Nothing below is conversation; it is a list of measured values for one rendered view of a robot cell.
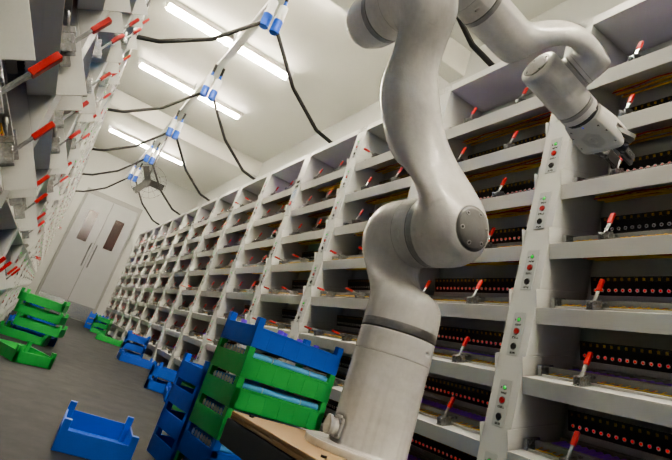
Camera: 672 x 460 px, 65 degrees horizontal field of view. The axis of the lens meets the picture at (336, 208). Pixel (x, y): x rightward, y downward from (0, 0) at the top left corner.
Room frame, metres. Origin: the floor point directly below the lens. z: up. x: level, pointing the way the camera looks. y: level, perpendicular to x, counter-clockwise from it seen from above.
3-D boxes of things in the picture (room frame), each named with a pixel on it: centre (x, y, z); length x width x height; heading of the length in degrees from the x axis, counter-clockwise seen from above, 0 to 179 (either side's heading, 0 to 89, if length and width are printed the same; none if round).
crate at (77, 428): (1.72, 0.45, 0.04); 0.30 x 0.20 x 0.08; 19
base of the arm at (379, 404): (0.85, -0.16, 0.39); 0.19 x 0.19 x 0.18
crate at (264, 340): (1.62, 0.02, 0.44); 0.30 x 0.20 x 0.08; 121
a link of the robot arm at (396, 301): (0.88, -0.14, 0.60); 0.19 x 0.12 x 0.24; 30
